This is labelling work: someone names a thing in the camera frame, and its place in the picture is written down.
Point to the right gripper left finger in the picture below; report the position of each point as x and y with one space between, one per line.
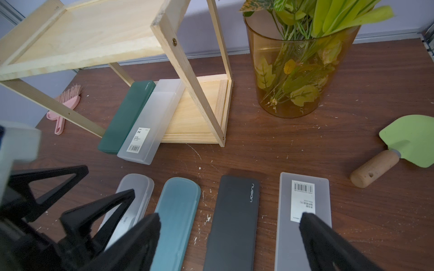
132 252

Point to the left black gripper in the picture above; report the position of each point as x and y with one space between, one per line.
20 244

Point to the translucent labelled pencil case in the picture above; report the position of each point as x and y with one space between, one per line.
142 143

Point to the pink hand brush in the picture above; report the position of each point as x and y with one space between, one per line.
70 98

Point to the wooden two-tier shelf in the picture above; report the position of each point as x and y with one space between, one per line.
56 37

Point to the teal pencil case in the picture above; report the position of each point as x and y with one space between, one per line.
177 208

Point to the green spatula wooden handle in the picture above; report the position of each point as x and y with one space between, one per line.
409 137

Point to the black pencil case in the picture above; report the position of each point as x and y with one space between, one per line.
231 242

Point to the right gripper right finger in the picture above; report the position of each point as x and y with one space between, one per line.
328 251

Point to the dark green pencil case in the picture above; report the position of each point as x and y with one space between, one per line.
127 114

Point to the amber vase with plants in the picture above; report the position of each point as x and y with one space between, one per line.
297 46

